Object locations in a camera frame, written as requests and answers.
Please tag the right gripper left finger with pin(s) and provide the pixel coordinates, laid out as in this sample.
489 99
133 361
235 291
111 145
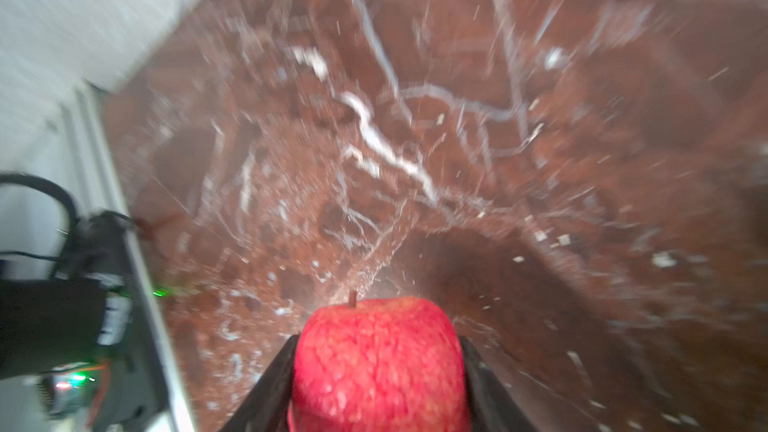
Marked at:
266 407

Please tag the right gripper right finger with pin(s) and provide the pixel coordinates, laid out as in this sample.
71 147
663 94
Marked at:
491 408

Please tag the red fake apple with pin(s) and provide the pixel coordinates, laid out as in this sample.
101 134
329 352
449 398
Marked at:
379 365

